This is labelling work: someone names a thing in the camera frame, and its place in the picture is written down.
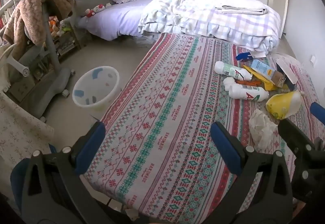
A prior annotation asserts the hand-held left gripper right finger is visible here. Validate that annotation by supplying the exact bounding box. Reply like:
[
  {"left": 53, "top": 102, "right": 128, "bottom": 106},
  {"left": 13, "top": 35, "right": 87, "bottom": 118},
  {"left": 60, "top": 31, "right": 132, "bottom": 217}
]
[{"left": 203, "top": 122, "right": 295, "bottom": 224}]

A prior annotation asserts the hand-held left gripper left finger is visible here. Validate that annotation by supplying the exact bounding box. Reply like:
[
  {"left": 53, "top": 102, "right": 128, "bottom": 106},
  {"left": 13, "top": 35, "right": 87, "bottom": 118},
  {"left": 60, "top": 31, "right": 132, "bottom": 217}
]
[{"left": 22, "top": 121, "right": 117, "bottom": 224}]

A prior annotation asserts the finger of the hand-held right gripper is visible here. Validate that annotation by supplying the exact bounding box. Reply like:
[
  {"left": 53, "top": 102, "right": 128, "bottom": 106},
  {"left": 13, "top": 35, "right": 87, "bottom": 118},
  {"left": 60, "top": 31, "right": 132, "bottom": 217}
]
[
  {"left": 310, "top": 102, "right": 325, "bottom": 118},
  {"left": 277, "top": 118, "right": 325, "bottom": 203}
]

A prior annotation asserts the yellow and white pouch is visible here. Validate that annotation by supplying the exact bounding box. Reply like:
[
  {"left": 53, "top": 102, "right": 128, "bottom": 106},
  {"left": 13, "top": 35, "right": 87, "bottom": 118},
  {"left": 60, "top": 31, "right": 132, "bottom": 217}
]
[{"left": 266, "top": 91, "right": 303, "bottom": 120}]

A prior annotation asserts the white tissue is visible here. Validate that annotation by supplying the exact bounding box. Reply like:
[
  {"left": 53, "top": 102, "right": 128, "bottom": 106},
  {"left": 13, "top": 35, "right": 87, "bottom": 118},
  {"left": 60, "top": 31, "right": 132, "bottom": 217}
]
[{"left": 248, "top": 109, "right": 278, "bottom": 150}]

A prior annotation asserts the white paper box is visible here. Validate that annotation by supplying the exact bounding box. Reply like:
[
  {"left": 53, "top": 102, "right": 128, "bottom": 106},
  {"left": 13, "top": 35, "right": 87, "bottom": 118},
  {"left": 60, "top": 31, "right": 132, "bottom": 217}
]
[{"left": 275, "top": 58, "right": 297, "bottom": 85}]

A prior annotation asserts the white plastic waste bin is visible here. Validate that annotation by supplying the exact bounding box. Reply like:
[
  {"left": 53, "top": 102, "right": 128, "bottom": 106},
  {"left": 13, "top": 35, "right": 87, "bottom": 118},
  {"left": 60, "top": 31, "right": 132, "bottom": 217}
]
[{"left": 72, "top": 66, "right": 120, "bottom": 113}]

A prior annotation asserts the yellow plastic bag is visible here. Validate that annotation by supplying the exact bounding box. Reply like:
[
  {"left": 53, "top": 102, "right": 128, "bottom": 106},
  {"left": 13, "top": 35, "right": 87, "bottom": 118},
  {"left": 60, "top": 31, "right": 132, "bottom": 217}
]
[{"left": 242, "top": 65, "right": 278, "bottom": 91}]

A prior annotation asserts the white plastic bottle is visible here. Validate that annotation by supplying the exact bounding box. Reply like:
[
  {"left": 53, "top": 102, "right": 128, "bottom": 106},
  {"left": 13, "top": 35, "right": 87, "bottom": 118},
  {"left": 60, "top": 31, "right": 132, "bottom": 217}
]
[
  {"left": 229, "top": 84, "right": 270, "bottom": 101},
  {"left": 214, "top": 61, "right": 253, "bottom": 81}
]

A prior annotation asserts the small white tissue ball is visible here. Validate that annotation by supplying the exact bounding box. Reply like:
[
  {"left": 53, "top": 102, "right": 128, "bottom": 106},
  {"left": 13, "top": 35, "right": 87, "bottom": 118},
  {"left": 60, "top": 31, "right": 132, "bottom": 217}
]
[{"left": 223, "top": 77, "right": 238, "bottom": 90}]

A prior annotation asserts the light blue carton box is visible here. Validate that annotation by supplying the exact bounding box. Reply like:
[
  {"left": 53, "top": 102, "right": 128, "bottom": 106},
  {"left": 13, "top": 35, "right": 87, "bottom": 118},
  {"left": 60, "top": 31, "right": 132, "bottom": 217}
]
[{"left": 250, "top": 59, "right": 286, "bottom": 87}]

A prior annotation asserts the orange wrapper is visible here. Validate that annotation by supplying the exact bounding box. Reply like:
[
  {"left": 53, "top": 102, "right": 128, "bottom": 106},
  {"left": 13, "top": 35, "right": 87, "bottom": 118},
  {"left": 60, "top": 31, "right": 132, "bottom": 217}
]
[{"left": 237, "top": 79, "right": 262, "bottom": 87}]

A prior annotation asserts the blue plastic wrapper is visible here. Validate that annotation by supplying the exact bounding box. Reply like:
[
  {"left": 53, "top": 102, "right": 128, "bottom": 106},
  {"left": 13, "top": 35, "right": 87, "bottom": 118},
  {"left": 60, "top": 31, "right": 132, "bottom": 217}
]
[{"left": 236, "top": 52, "right": 254, "bottom": 61}]

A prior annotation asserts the floral white cloth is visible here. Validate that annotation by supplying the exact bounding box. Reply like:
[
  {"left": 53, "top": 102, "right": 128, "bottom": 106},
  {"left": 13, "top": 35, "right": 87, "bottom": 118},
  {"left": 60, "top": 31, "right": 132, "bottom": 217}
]
[{"left": 0, "top": 91, "right": 55, "bottom": 189}]

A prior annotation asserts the grey wheeled chair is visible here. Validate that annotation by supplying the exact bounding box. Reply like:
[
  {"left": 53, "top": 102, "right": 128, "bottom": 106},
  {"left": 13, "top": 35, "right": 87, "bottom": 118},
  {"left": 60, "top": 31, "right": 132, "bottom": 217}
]
[{"left": 0, "top": 1, "right": 75, "bottom": 123}]

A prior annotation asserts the low shelf with toys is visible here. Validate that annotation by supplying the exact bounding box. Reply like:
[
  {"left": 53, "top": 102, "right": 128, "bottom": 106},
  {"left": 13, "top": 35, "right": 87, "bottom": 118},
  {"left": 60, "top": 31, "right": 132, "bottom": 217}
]
[{"left": 48, "top": 15, "right": 82, "bottom": 56}]

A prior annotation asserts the folded grey striped cloth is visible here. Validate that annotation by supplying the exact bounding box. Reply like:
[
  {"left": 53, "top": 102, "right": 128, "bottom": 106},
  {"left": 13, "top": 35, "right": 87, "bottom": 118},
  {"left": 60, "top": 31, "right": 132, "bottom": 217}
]
[{"left": 215, "top": 5, "right": 269, "bottom": 15}]

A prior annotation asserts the lilac bed sheet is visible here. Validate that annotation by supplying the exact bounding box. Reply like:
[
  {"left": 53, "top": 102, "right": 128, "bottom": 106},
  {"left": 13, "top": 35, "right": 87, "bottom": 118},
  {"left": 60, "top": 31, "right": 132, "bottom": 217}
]
[{"left": 79, "top": 0, "right": 165, "bottom": 41}]

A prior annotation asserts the red and white cat plush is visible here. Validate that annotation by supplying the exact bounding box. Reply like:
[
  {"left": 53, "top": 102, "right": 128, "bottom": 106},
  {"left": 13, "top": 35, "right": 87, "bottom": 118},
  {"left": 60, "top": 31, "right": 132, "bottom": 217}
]
[{"left": 85, "top": 4, "right": 106, "bottom": 18}]

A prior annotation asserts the checked ruffled duvet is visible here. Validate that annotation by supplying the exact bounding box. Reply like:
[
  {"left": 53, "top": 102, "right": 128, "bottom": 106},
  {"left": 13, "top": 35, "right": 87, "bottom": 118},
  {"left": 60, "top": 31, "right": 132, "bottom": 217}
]
[{"left": 138, "top": 0, "right": 282, "bottom": 52}]

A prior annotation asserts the brown fleece blanket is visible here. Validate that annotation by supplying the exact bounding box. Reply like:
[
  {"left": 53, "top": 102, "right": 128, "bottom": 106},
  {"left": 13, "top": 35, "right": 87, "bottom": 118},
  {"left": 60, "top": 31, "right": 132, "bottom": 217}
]
[{"left": 2, "top": 0, "right": 75, "bottom": 45}]

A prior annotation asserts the white bookshelf with books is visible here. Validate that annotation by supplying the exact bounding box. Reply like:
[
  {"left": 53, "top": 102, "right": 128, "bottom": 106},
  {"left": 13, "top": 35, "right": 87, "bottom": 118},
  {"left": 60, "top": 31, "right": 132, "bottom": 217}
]
[{"left": 0, "top": 0, "right": 21, "bottom": 34}]

